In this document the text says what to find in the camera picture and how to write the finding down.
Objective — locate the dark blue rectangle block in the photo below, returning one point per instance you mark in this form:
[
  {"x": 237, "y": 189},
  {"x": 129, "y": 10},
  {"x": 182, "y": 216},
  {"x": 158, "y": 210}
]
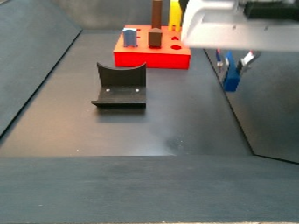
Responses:
[{"x": 232, "y": 79}]

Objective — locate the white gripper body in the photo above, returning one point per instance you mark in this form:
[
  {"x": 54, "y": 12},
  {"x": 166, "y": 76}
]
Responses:
[{"x": 216, "y": 24}]

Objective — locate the yellow forked peg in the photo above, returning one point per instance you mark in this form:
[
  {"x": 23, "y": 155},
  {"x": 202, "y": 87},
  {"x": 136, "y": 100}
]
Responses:
[{"x": 176, "y": 16}]

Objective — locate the black curved fixture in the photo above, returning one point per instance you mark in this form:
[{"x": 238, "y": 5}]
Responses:
[{"x": 122, "y": 87}]

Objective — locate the light blue notched peg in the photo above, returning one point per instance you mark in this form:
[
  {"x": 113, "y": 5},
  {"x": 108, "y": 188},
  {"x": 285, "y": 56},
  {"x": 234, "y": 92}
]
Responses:
[{"x": 130, "y": 37}]

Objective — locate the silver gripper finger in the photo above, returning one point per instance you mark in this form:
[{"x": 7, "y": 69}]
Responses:
[
  {"x": 220, "y": 61},
  {"x": 246, "y": 61}
]

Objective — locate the red foam peg board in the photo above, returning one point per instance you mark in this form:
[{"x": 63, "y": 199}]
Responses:
[{"x": 172, "y": 56}]

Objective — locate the brown cylinder peg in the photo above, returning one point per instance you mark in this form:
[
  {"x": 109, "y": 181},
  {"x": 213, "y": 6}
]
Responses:
[{"x": 157, "y": 13}]

